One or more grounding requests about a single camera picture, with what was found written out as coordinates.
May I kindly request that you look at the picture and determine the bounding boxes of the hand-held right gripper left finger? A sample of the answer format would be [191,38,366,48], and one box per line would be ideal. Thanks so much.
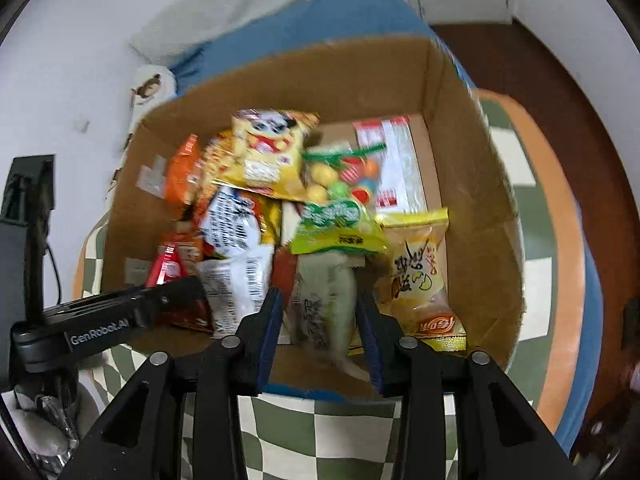
[57,287,285,480]

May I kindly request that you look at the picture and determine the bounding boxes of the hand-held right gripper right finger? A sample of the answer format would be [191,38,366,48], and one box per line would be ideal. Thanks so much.
[355,291,571,480]

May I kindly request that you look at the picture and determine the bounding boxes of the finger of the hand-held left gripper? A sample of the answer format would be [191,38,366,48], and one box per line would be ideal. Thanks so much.
[42,276,205,330]

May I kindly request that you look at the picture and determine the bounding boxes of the small red snack packet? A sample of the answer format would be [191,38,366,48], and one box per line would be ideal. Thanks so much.
[146,245,213,333]

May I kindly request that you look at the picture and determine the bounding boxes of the pale green snack packet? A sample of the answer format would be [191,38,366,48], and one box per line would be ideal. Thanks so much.
[287,252,373,381]

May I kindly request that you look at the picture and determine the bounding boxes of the red silver snack packet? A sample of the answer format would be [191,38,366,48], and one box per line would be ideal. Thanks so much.
[351,115,428,211]

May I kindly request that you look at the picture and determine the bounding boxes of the brown cardboard box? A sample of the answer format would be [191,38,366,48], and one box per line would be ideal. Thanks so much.
[102,35,528,403]

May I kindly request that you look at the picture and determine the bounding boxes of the brown orange snack packet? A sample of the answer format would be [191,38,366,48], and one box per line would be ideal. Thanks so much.
[172,220,206,261]

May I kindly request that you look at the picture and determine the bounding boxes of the white barcode snack packet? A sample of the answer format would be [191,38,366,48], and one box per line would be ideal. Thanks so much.
[195,255,275,339]

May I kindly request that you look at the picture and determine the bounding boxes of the dark red snack packet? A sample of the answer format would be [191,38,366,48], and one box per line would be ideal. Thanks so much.
[272,247,299,297]

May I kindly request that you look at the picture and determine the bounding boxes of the yellow pastry packet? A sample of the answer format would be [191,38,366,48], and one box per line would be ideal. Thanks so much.
[372,207,468,352]

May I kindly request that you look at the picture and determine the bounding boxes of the yellow red snack packet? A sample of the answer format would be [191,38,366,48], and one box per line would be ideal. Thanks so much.
[192,130,283,261]

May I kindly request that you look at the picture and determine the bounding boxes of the yellow cartoon snack packet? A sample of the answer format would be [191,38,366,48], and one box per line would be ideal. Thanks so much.
[230,109,321,203]

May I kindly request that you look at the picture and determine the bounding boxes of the clear bag of colourful candy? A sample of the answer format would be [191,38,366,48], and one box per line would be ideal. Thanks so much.
[301,142,388,206]

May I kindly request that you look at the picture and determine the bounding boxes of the green white checkered mat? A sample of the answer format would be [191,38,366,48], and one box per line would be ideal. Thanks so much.
[75,89,586,480]

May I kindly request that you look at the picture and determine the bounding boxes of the white brown printed pillow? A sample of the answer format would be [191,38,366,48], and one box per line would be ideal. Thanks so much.
[107,65,178,191]

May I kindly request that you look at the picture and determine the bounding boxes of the white blanket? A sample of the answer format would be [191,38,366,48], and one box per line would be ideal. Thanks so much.
[129,0,416,61]

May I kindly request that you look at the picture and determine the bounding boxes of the blue bed sheet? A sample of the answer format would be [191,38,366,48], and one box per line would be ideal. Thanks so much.
[167,0,601,453]

